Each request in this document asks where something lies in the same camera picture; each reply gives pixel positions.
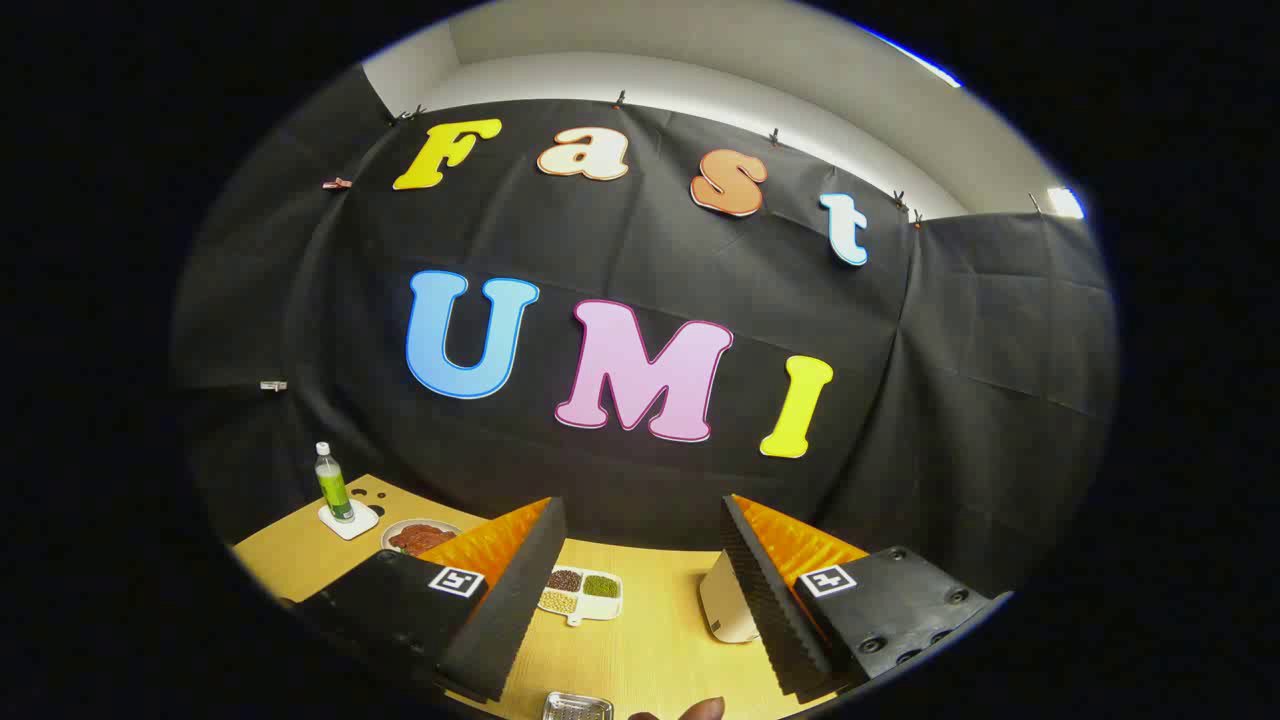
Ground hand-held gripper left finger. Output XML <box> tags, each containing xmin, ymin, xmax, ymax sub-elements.
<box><xmin>290</xmin><ymin>497</ymin><xmax>568</xmax><ymax>704</ymax></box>

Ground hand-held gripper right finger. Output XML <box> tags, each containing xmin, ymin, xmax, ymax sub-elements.
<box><xmin>721</xmin><ymin>494</ymin><xmax>1013</xmax><ymax>700</ymax></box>

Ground white toaster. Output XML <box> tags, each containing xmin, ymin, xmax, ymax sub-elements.
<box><xmin>698</xmin><ymin>550</ymin><xmax>761</xmax><ymax>644</ymax></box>

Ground white divided bean tray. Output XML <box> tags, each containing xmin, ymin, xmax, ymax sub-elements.
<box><xmin>538</xmin><ymin>566</ymin><xmax>624</xmax><ymax>628</ymax></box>

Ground plate of toy food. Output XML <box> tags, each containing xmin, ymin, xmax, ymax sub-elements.
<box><xmin>381</xmin><ymin>518</ymin><xmax>463</xmax><ymax>557</ymax></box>

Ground perforated metal tray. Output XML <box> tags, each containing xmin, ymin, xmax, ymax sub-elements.
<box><xmin>542</xmin><ymin>691</ymin><xmax>614</xmax><ymax>720</ymax></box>

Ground white square coaster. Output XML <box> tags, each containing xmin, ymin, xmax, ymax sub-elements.
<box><xmin>318</xmin><ymin>500</ymin><xmax>381</xmax><ymax>541</ymax></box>

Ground green drink bottle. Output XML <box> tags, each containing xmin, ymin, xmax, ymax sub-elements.
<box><xmin>314</xmin><ymin>441</ymin><xmax>356</xmax><ymax>524</ymax></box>

